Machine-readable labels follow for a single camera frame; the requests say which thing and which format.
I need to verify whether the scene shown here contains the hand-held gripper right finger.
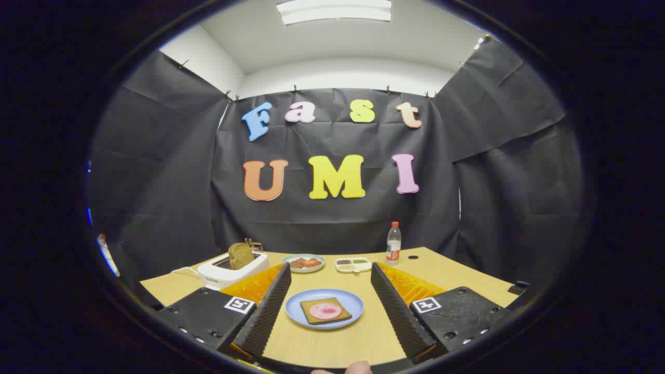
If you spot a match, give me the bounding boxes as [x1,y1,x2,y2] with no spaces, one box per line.
[370,262,513,363]

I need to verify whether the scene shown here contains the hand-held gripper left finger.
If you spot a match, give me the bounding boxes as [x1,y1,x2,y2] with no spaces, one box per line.
[156,262,292,359]

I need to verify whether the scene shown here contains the brown bread slice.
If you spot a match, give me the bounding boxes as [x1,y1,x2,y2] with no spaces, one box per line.
[229,243,255,270]

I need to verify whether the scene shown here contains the light blue plate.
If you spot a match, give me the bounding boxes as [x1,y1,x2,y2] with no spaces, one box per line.
[285,288,364,330]

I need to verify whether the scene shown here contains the yellow-topped toy bread slice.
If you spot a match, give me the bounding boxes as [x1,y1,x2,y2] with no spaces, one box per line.
[300,297,353,326]

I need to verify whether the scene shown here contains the teal plate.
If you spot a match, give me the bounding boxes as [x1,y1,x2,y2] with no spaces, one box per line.
[282,253,326,274]

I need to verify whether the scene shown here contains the pink toy ham slice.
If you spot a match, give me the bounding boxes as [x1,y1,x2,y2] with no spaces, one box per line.
[309,303,343,320]

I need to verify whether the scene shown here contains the white toaster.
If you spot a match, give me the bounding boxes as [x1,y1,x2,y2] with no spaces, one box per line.
[197,251,270,290]

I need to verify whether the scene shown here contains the white divided condiment tray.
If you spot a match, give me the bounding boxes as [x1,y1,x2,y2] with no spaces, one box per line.
[335,257,373,273]

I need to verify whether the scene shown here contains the clear red-capped water bottle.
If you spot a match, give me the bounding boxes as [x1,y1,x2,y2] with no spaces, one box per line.
[387,222,402,266]

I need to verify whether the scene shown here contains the black backdrop cloth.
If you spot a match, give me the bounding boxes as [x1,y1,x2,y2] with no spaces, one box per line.
[87,36,585,312]

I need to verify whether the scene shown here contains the white and red object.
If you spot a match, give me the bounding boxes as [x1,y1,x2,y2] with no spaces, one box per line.
[97,234,120,277]

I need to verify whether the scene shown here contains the ceiling light panel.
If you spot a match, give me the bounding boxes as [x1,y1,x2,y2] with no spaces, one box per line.
[276,0,392,25]

